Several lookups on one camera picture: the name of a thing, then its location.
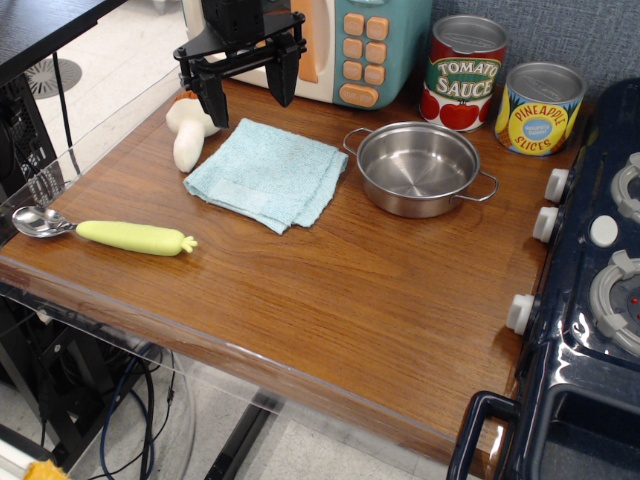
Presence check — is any dark blue toy stove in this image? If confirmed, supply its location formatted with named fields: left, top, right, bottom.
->
left=447, top=79, right=639, bottom=479

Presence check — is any tomato sauce can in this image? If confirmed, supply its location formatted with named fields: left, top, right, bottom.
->
left=420, top=15, right=508, bottom=132

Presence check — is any toy microwave teal and cream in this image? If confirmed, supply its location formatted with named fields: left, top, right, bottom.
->
left=180, top=0, right=434, bottom=112

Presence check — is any white stove knob upper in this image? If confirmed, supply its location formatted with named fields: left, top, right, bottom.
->
left=544, top=168, right=570, bottom=204

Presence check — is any light blue towel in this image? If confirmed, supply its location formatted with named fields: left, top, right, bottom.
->
left=184, top=119, right=348, bottom=234

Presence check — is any pineapple slices can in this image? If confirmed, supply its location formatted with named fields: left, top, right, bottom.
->
left=495, top=62, right=586, bottom=157

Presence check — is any plush white mushroom toy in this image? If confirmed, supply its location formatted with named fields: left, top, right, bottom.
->
left=165, top=91, right=220, bottom=173

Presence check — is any white stove knob middle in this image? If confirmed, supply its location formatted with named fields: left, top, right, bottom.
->
left=533, top=207, right=559, bottom=243

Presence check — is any white stove knob lower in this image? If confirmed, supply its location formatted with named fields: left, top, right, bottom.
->
left=506, top=294, right=535, bottom=335

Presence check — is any black desk frame left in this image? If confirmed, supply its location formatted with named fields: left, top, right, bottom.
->
left=1, top=0, right=122, bottom=200

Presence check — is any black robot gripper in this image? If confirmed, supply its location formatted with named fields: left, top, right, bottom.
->
left=174, top=1, right=306, bottom=128

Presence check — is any white stove knob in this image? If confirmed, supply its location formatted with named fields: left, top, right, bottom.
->
left=533, top=207, right=559, bottom=243
left=544, top=168, right=570, bottom=204
left=506, top=294, right=535, bottom=335

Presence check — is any small steel pot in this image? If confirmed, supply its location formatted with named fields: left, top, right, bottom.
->
left=343, top=121, right=499, bottom=219

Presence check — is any blue cable under table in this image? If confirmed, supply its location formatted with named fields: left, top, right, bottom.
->
left=98, top=349, right=176, bottom=480

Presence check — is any spoon with green handle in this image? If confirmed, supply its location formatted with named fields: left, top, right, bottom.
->
left=12, top=206, right=198, bottom=257

